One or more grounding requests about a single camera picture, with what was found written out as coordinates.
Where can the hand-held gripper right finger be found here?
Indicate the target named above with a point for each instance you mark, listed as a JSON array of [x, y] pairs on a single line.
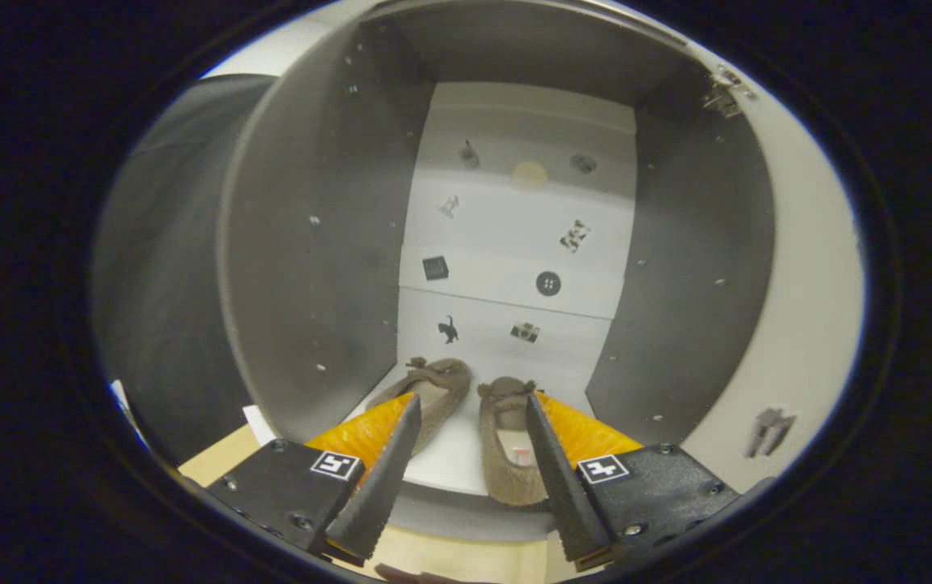
[[563, 487]]

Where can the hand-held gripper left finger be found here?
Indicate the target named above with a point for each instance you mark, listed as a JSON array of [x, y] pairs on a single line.
[[384, 478]]

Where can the brown fuzzy shoe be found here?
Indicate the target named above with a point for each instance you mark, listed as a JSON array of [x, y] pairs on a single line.
[[445, 397], [502, 470]]

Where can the dark grey shoe cabinet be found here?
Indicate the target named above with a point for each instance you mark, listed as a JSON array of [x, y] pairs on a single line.
[[311, 243]]

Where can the metal door hinge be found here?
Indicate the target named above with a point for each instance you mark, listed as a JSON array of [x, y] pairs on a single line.
[[725, 93]]

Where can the white and blue object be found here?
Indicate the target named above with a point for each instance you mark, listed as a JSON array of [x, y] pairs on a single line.
[[126, 410]]

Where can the black backdrop cloth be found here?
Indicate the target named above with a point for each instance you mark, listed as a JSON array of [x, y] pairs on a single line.
[[165, 284]]

